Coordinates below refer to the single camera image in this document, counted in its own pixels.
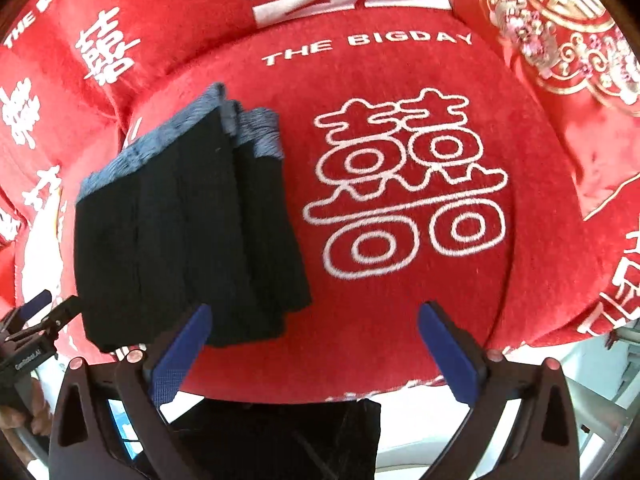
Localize black pants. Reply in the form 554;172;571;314
74;82;313;356

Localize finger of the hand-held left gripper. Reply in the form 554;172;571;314
30;296;81;336
20;288;54;318

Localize dark cloth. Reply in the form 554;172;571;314
165;399;382;480

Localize person's left hand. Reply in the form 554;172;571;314
0;377;53;436

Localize red floral embroidered pillow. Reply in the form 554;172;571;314
452;0;640;221

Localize white furniture piece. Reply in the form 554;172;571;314
565;327;640;461

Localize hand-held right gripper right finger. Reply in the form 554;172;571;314
418;301;582;480

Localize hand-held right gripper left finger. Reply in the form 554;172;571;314
47;304;221;480

